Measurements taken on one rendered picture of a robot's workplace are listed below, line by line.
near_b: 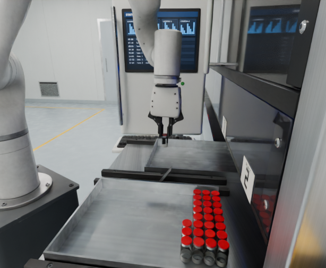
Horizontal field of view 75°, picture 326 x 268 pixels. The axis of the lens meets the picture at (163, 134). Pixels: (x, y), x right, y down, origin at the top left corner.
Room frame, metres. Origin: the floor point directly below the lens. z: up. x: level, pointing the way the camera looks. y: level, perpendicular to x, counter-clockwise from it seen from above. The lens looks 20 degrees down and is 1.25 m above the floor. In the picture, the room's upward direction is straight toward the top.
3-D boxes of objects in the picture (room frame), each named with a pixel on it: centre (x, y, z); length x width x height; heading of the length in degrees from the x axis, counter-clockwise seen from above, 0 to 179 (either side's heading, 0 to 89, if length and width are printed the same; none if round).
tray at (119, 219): (0.40, 0.03, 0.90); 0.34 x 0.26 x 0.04; 82
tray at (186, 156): (0.72, -0.12, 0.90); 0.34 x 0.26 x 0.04; 82
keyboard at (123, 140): (1.09, 0.04, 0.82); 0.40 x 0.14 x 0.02; 88
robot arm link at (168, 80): (0.71, -0.01, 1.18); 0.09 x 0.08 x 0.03; 76
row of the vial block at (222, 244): (0.38, -0.12, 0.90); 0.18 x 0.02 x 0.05; 172
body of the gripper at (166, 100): (0.71, -0.01, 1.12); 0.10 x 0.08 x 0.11; 76
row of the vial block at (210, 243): (0.38, -0.10, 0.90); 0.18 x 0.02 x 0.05; 172
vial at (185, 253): (0.31, -0.04, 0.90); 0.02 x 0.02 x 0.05
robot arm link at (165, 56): (0.72, -0.01, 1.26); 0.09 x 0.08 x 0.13; 23
